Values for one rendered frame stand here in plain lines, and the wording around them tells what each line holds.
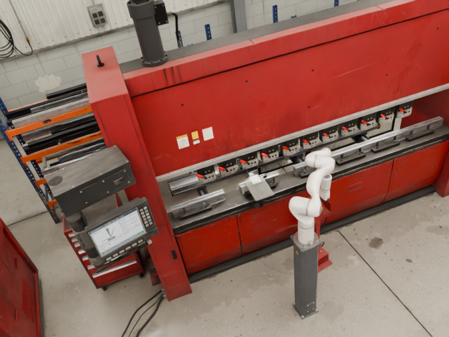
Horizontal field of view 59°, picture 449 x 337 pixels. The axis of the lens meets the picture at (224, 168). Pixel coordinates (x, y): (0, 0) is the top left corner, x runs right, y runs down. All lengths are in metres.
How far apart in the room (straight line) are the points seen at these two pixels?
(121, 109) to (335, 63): 1.73
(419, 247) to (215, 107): 2.63
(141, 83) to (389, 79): 2.16
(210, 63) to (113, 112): 0.76
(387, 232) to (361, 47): 2.08
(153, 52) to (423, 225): 3.36
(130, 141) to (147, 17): 0.82
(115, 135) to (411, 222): 3.31
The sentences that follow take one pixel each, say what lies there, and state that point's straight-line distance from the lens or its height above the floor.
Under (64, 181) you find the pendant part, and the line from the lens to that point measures 2.68.
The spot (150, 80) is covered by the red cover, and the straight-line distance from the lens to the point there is 2.85.
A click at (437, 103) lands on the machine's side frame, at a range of 4.76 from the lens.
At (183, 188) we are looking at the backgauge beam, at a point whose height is 0.95.
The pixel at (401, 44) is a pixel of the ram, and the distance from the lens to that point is 3.76.
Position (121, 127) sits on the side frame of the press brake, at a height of 2.06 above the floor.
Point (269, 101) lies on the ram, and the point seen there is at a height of 1.78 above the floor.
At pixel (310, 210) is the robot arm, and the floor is 1.39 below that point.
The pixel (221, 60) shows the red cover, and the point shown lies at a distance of 2.93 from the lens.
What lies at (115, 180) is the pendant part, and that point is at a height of 1.85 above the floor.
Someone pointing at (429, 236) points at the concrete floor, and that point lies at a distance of 4.73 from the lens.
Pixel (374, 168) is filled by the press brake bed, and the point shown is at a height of 0.74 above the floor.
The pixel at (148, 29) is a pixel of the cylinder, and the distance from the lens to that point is 2.81.
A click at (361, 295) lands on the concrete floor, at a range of 4.14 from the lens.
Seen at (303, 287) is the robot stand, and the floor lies 0.48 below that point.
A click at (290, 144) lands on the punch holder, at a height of 1.29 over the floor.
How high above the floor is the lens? 3.47
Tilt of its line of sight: 40 degrees down
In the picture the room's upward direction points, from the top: 10 degrees counter-clockwise
